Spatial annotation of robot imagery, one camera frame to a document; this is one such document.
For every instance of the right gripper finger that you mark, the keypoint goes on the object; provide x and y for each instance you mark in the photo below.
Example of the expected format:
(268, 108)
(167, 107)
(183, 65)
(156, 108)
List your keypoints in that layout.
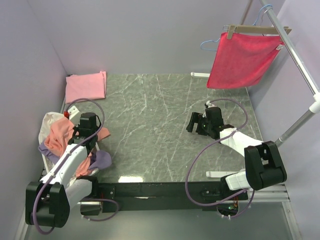
(190, 127)
(195, 116)

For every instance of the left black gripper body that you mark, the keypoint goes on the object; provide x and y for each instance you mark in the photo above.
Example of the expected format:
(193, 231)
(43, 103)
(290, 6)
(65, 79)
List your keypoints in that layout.
(76, 127)

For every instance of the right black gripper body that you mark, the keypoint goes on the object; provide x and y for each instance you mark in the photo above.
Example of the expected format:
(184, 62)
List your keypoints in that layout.
(203, 126)

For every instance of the salmon orange t shirt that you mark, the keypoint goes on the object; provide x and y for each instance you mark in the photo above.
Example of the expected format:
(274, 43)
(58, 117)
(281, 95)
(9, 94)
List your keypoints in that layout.
(60, 133)

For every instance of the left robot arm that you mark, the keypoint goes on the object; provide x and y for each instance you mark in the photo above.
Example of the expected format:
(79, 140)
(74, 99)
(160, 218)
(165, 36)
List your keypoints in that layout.
(48, 202)

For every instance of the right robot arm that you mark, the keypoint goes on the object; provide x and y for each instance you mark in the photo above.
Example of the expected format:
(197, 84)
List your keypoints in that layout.
(264, 166)

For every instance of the lavender purple t shirt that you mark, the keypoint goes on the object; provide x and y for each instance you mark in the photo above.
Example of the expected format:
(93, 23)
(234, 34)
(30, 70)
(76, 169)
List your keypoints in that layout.
(101, 160)

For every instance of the white t shirt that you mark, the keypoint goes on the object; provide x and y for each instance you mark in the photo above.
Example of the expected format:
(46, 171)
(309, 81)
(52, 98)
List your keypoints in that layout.
(48, 119)

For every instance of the folded pink t shirt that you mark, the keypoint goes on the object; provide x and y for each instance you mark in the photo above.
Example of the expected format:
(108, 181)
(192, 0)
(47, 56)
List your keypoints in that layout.
(90, 86)

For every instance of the white laundry basket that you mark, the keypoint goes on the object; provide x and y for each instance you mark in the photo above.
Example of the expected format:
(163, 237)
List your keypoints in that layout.
(76, 174)

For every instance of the red microfiber towel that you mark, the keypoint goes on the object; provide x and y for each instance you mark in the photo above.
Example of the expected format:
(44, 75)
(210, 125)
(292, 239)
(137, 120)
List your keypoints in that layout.
(242, 60)

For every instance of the black base beam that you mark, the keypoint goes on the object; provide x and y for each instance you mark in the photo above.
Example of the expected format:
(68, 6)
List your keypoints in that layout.
(152, 196)

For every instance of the wooden clip hanger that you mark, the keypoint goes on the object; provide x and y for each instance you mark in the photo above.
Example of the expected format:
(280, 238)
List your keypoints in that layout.
(249, 29)

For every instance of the metal clothes rack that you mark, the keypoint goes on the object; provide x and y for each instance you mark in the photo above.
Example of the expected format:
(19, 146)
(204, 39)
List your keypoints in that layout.
(282, 95)

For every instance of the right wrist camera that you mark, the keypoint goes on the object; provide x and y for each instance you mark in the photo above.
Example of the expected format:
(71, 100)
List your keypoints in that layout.
(209, 104)

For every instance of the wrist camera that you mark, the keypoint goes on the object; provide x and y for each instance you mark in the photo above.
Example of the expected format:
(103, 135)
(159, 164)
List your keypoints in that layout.
(209, 104)
(73, 114)

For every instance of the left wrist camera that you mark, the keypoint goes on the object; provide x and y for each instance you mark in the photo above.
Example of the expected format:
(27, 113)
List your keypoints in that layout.
(73, 114)

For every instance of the aluminium rail frame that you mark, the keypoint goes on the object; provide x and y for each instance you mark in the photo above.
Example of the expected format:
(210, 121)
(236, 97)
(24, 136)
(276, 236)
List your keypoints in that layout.
(276, 194)

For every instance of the blue wire hanger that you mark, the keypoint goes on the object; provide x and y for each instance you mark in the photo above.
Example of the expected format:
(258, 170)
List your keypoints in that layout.
(260, 14)

